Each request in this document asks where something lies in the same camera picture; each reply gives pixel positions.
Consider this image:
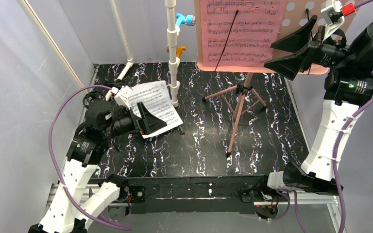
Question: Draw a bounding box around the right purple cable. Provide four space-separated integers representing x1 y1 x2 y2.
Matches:
273 0 373 233

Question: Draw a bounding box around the pink sheet music page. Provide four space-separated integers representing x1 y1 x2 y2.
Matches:
198 0 288 68

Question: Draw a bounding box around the pink music stand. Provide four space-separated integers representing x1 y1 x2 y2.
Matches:
193 0 361 160

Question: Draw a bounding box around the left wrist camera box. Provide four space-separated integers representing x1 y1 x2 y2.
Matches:
111 85 133 110

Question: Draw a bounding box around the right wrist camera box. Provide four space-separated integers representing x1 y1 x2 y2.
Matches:
321 0 356 32

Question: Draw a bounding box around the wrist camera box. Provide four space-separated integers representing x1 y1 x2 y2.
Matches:
321 0 356 32
111 85 133 110

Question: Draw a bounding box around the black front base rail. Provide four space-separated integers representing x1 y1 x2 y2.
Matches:
111 175 290 218

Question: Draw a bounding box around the orange clip on pipe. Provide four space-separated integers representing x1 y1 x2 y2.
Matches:
175 46 187 58

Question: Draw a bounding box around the white PVC pipe frame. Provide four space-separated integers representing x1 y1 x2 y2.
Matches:
17 0 181 108

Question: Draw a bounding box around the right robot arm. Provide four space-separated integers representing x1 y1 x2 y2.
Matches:
259 16 373 195

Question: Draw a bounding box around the white sheet music page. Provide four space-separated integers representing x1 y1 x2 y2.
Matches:
129 81 180 122
141 116 182 139

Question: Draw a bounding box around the blue clip on pipe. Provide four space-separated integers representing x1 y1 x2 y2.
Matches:
175 13 195 27

